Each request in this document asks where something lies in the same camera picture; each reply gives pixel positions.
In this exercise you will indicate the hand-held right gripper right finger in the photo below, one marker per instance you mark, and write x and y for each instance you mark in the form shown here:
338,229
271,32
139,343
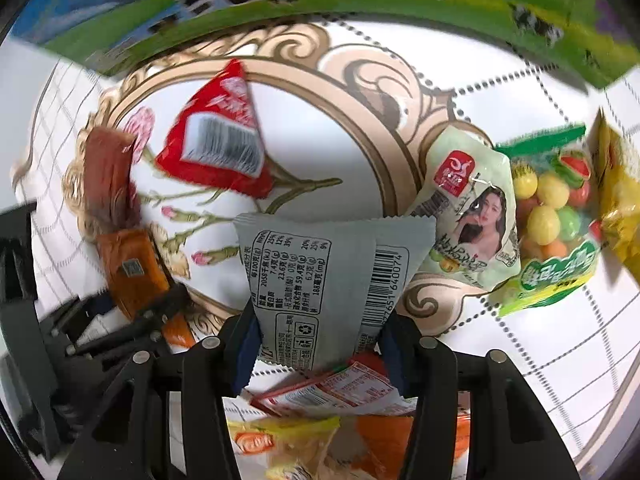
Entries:
391,357

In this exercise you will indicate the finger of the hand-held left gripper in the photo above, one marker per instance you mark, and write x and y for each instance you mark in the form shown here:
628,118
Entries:
160,302
115,342

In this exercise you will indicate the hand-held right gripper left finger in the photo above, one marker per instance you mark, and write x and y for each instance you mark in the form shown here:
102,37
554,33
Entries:
248,347

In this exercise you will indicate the grey snack packet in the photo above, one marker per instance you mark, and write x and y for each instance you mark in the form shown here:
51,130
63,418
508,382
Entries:
310,280

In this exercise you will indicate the printed cardboard box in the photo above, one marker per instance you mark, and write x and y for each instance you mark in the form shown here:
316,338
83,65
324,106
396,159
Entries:
125,10

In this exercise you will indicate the red white snack packet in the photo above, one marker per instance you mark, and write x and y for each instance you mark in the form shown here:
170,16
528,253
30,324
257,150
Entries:
325,390

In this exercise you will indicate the yellow packet with orange label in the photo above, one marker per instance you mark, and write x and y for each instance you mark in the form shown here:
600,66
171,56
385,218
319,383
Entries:
280,445

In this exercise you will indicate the brown red snack packet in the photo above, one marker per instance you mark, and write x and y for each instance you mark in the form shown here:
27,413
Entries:
107,170

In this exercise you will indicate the pale green snack packet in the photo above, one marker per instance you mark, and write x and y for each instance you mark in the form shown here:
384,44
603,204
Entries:
465,210

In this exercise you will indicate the red triangular snack packet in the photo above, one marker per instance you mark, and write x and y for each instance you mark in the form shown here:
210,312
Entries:
210,110

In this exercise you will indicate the green candy ball bag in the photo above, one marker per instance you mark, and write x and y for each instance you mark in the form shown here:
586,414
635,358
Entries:
550,210

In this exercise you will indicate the yellow snack packet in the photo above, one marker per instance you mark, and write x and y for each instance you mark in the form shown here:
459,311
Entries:
617,195

